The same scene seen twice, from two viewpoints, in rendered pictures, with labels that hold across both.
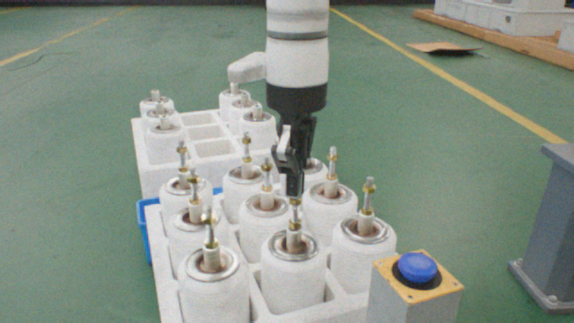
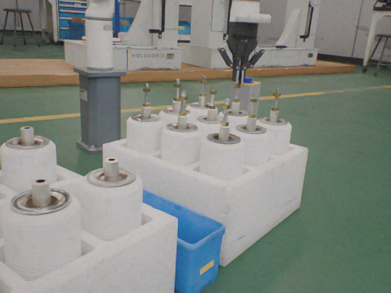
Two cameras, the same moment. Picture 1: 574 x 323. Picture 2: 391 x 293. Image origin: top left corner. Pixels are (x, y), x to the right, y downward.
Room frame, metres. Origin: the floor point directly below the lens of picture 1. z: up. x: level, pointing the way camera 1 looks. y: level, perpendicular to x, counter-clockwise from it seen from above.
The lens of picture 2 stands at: (1.18, 0.82, 0.49)
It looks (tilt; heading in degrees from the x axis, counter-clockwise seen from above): 17 degrees down; 237
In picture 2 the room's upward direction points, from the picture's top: 4 degrees clockwise
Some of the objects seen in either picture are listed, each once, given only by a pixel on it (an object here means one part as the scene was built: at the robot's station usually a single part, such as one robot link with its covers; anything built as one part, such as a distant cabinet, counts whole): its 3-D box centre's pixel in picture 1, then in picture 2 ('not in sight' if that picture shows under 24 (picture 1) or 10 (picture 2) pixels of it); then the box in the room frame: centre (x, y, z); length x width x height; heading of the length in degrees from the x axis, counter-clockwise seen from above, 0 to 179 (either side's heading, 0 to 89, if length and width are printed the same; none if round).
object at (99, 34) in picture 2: not in sight; (99, 45); (0.70, -0.59, 0.39); 0.09 x 0.09 x 0.17; 4
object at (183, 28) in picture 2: not in sight; (173, 27); (-2.13, -5.12, 0.36); 0.50 x 0.38 x 0.21; 92
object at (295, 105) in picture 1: (296, 110); (242, 38); (0.50, -0.02, 0.45); 0.08 x 0.08 x 0.09
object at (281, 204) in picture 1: (267, 205); (210, 120); (0.62, 0.02, 0.25); 0.08 x 0.08 x 0.01
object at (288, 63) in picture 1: (282, 52); (247, 9); (0.51, 0.00, 0.53); 0.11 x 0.09 x 0.06; 71
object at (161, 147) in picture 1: (169, 161); (112, 229); (0.98, 0.28, 0.16); 0.10 x 0.10 x 0.18
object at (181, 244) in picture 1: (201, 264); (246, 164); (0.57, 0.13, 0.16); 0.10 x 0.10 x 0.18
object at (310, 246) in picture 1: (293, 245); (235, 113); (0.50, -0.02, 0.25); 0.08 x 0.08 x 0.01
